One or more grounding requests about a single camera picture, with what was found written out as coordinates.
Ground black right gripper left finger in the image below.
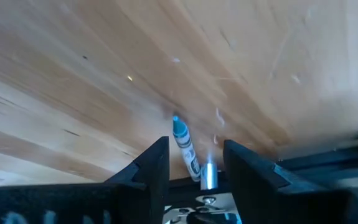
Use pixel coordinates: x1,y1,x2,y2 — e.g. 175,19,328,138
0,136,171,224

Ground silver metal post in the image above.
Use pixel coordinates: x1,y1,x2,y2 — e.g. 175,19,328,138
199,160,219,191

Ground silver metal bracket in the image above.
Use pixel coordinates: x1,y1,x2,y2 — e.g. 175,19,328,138
163,192,240,224

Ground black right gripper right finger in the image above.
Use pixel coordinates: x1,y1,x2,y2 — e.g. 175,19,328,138
224,139,358,224

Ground blue and white marker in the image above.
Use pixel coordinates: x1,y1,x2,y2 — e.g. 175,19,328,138
171,114,202,183

